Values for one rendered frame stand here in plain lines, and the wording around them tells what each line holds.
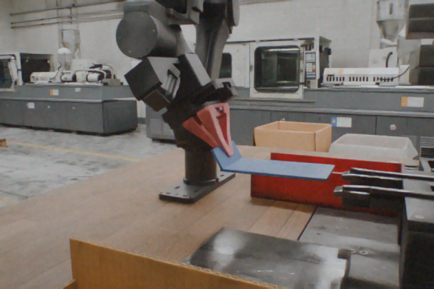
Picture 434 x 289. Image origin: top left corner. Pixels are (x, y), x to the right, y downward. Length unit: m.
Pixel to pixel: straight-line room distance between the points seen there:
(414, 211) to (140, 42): 0.35
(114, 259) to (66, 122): 7.65
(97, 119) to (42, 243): 6.78
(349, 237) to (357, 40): 6.46
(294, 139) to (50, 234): 2.31
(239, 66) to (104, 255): 5.19
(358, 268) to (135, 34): 0.38
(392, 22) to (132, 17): 5.18
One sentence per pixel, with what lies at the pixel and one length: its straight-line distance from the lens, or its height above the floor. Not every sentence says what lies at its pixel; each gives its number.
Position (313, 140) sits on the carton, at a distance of 2.71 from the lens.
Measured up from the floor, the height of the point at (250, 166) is 0.99.
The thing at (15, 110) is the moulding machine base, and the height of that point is 0.40.
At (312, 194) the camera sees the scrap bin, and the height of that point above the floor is 0.92.
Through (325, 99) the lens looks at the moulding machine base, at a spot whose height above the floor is 0.83.
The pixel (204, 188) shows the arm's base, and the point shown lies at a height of 0.91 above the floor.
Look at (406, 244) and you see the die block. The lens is 0.38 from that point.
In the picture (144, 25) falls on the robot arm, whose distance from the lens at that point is 0.46.
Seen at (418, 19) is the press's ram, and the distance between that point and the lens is 0.41.
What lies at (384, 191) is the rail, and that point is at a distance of 0.44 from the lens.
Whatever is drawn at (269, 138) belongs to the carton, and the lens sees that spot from 2.79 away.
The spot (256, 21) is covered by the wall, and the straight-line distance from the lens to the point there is 7.56.
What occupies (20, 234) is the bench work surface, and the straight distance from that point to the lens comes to 0.58.
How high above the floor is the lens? 1.11
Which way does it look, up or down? 9 degrees down
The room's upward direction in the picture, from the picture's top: straight up
